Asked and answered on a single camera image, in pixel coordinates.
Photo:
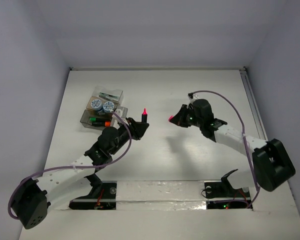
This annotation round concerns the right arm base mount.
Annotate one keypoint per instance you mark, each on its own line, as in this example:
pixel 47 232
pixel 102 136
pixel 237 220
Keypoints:
pixel 220 195

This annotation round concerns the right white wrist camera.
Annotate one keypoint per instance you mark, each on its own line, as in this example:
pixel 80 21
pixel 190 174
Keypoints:
pixel 192 97

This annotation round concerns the aluminium side rail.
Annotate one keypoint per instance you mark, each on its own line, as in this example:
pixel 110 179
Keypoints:
pixel 250 114

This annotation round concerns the blue white round jar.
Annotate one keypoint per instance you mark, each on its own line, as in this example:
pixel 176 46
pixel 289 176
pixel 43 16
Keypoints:
pixel 96 104

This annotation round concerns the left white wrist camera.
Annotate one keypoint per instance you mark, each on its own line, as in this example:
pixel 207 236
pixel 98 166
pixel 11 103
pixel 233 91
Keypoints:
pixel 122 113

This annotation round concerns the orange cap highlighter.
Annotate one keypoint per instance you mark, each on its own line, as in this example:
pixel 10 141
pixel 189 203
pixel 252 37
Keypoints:
pixel 101 124

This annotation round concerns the pink tip black highlighter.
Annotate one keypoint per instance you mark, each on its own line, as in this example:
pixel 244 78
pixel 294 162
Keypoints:
pixel 145 115

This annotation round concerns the smoky grey plastic tray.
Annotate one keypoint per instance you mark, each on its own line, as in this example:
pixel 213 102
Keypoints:
pixel 87 114

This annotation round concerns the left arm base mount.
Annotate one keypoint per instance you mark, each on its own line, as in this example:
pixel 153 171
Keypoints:
pixel 102 196

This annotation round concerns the green cap highlighter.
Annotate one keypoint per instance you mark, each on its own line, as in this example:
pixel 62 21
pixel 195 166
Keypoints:
pixel 93 119

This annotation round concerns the clear green pen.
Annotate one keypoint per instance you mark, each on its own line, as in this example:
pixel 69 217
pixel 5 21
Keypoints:
pixel 107 94

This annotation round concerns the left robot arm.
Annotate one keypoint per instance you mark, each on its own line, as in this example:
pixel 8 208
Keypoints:
pixel 43 191

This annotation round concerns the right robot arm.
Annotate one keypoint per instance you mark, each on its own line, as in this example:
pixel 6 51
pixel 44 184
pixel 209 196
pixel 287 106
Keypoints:
pixel 271 164

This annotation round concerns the clear plastic tray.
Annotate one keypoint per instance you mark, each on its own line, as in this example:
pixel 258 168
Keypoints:
pixel 116 92

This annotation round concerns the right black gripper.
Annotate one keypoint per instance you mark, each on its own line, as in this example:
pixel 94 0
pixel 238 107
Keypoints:
pixel 179 119

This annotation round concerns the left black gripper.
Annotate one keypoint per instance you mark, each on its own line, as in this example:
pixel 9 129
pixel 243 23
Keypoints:
pixel 135 127

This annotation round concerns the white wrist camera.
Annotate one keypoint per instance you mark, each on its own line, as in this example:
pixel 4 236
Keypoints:
pixel 192 97
pixel 122 113

